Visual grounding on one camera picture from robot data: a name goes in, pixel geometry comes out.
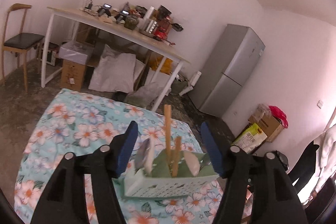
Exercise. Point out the small steel spoon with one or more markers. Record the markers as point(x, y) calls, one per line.
point(141, 155)

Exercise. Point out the black trash bin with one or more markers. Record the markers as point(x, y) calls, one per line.
point(282, 158)

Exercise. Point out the green glass jar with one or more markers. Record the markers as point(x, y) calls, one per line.
point(131, 22)

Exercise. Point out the cardboard box with red bag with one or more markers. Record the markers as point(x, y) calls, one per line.
point(270, 119)

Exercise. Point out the red oil bottle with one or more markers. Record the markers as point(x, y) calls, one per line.
point(162, 30)

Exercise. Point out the cardboard box under table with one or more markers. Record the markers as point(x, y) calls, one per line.
point(72, 75)

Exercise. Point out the floral blue tablecloth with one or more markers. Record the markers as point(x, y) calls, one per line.
point(81, 123)

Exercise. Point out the white pillow bag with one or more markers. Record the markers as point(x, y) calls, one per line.
point(116, 72)

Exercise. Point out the green plastic utensil basket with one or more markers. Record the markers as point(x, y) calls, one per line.
point(161, 184)

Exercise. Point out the grey refrigerator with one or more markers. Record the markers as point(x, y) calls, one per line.
point(227, 69)

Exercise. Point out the white rice paddle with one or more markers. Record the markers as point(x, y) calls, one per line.
point(149, 157)
point(192, 162)

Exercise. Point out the wooden chopstick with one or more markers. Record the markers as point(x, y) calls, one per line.
point(176, 156)
point(167, 114)

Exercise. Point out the white side table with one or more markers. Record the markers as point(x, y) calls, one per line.
point(78, 16)

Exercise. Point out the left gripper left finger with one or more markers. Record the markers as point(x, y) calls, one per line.
point(63, 198)

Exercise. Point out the steel canister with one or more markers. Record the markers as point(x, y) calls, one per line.
point(149, 27)

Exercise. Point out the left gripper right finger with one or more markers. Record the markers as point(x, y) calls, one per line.
point(274, 197)

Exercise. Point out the rice bag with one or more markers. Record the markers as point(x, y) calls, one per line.
point(251, 138)

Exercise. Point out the wooden chair black seat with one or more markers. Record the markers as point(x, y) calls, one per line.
point(21, 43)

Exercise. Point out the large steel spoon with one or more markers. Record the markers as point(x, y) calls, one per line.
point(205, 161)

